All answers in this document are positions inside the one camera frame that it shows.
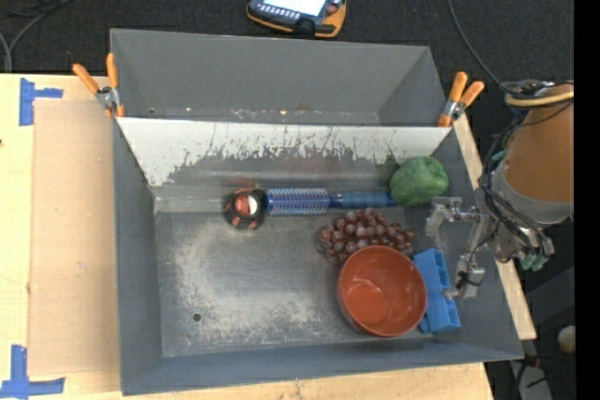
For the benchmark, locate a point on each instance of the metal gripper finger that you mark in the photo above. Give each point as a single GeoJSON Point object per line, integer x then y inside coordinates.
{"type": "Point", "coordinates": [447, 208]}
{"type": "Point", "coordinates": [472, 282]}

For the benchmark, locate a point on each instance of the blue plastic block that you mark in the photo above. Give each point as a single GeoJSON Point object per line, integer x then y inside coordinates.
{"type": "Point", "coordinates": [438, 276]}

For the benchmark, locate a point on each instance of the green toy bell pepper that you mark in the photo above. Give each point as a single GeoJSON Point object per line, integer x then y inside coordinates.
{"type": "Point", "coordinates": [418, 180]}

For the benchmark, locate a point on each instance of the dark red toy grape bunch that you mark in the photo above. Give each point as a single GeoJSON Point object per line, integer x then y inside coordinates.
{"type": "Point", "coordinates": [363, 232]}

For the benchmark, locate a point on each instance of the red-brown bowl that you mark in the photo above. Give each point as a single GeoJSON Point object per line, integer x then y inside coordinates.
{"type": "Point", "coordinates": [379, 292]}

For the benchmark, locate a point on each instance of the blue round hairbrush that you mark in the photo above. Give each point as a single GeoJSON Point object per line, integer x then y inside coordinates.
{"type": "Point", "coordinates": [300, 202]}

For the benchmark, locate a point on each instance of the black and orange round toy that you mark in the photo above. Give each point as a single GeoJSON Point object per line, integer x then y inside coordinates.
{"type": "Point", "coordinates": [244, 208]}

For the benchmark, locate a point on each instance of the grey metal bin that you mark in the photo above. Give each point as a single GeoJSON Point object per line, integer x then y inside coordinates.
{"type": "Point", "coordinates": [244, 276]}

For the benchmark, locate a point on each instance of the brown cardboard board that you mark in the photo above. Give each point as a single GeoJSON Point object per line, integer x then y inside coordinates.
{"type": "Point", "coordinates": [70, 239]}

